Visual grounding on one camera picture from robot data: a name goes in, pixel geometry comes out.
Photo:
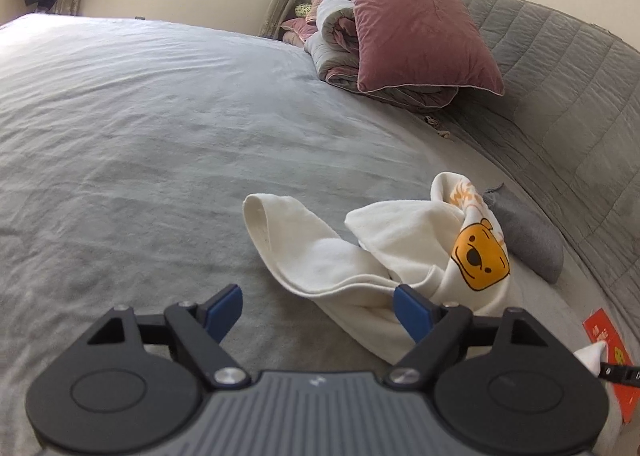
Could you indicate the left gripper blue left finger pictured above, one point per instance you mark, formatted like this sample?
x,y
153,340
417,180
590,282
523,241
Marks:
x,y
196,333

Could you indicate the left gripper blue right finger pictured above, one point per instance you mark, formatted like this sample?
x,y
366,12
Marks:
x,y
437,332

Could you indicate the white Winnie Pooh sweatshirt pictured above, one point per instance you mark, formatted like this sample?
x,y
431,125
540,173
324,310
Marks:
x,y
450,248

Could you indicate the red booklet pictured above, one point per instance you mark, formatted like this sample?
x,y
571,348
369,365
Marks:
x,y
600,328

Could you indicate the folded grey sweater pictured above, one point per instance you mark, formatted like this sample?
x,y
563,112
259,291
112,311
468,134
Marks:
x,y
530,237

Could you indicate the grey quilted headboard cover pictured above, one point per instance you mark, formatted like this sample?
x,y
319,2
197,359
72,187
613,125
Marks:
x,y
566,130

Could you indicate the dusty pink pillow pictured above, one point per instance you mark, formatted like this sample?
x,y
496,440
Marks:
x,y
422,43

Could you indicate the folded grey pink quilt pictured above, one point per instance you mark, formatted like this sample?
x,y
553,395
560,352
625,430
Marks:
x,y
326,30

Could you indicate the small beige keychain trinket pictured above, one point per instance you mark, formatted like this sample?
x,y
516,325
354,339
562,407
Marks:
x,y
437,126

